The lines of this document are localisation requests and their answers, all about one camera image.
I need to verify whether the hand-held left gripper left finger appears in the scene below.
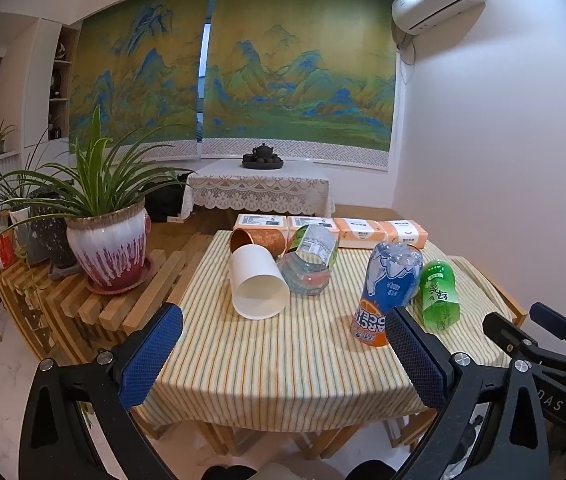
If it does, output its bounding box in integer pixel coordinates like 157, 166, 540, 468
18, 303, 185, 480

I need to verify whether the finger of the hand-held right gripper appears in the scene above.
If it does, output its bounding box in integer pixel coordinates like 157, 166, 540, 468
482, 312, 566, 376
529, 301, 566, 356

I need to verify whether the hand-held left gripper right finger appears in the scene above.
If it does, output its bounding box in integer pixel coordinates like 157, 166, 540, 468
385, 306, 550, 480

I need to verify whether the white paper cup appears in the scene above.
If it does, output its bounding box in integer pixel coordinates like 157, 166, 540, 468
229, 244, 290, 320

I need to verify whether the brown patterned cup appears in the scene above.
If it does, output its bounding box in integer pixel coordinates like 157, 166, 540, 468
228, 228, 289, 261

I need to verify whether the wooden table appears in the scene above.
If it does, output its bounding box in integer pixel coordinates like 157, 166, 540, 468
133, 232, 528, 461

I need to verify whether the slatted wooden plant stand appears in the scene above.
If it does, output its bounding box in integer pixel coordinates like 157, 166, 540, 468
0, 232, 214, 361

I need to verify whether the green drink bottle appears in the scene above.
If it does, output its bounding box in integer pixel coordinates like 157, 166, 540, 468
415, 259, 461, 332

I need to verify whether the pink plant saucer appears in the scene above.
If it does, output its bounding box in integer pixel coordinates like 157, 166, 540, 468
83, 257, 156, 295

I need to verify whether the blue and orange drink bottle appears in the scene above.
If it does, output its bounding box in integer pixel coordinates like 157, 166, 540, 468
350, 241, 424, 347

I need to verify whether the spider plant in white-red pot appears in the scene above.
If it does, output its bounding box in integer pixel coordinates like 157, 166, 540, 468
0, 105, 199, 286

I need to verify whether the orange and white tissue pack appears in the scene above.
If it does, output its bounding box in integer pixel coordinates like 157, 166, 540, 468
334, 217, 381, 249
378, 220, 428, 248
287, 216, 336, 241
233, 213, 289, 236

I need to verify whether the striped yellow tablecloth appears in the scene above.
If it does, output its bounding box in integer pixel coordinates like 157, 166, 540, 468
130, 230, 514, 433

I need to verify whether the clear plastic bottle green label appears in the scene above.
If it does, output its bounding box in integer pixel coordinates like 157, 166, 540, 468
278, 224, 340, 296

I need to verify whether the plant in dark speckled pot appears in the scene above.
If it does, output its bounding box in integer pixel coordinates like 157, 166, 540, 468
0, 160, 80, 272

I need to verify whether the black bag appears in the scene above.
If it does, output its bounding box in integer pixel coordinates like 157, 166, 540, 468
140, 175, 194, 223

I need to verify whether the white lace tablecloth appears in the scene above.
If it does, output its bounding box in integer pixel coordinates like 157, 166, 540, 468
183, 160, 336, 216

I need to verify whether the landscape painting roller blind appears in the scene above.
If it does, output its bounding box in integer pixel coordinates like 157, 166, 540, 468
200, 0, 399, 166
67, 0, 214, 161

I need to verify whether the wooden wall shelf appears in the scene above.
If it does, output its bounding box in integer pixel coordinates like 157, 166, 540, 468
46, 25, 81, 146

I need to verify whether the air conditioner cable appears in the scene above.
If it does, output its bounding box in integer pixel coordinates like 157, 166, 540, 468
395, 32, 416, 86

